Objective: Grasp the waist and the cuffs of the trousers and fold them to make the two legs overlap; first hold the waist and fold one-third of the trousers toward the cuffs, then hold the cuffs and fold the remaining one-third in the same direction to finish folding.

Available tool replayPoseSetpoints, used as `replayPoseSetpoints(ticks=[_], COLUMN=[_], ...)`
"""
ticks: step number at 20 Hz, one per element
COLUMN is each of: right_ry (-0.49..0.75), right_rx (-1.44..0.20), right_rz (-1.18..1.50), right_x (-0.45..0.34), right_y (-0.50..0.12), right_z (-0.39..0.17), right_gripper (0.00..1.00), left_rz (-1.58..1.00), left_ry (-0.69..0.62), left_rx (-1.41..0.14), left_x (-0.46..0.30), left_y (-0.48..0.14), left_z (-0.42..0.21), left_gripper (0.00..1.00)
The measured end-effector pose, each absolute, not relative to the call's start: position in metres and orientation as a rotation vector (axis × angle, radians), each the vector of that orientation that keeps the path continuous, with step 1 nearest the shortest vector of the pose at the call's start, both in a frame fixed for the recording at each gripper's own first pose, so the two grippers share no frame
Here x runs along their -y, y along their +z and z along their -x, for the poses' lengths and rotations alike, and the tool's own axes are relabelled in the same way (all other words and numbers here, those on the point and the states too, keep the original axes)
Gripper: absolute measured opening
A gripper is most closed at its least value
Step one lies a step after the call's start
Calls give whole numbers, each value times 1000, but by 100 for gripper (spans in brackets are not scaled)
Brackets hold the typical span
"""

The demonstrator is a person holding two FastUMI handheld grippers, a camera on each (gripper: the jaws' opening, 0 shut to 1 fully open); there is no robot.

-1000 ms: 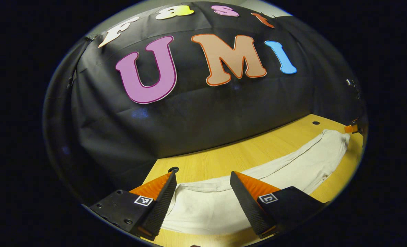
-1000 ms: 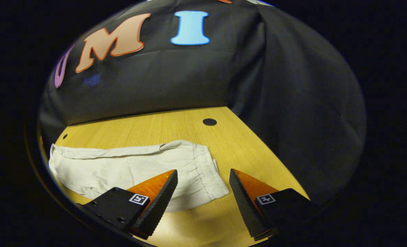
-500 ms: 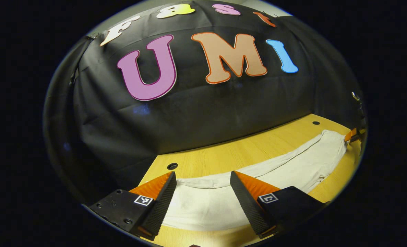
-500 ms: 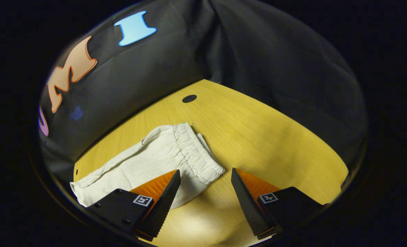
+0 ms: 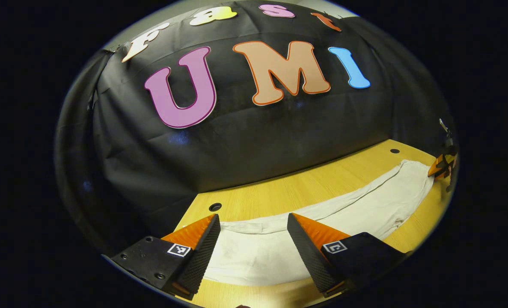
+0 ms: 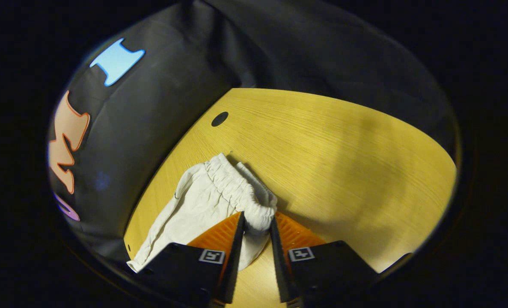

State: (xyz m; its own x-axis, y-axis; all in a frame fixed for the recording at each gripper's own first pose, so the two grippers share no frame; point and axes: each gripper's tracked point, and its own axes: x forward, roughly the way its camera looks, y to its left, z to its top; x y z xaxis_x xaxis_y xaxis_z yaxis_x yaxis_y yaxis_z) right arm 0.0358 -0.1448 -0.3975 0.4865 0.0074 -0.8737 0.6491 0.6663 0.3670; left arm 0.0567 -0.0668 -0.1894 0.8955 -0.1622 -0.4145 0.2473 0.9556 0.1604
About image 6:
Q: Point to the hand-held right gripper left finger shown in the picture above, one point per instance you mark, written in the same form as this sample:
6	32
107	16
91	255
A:
232	265

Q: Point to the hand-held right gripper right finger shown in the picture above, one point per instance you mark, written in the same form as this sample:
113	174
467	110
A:
279	265

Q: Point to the white jeans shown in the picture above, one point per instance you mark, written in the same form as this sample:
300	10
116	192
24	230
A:
202	201

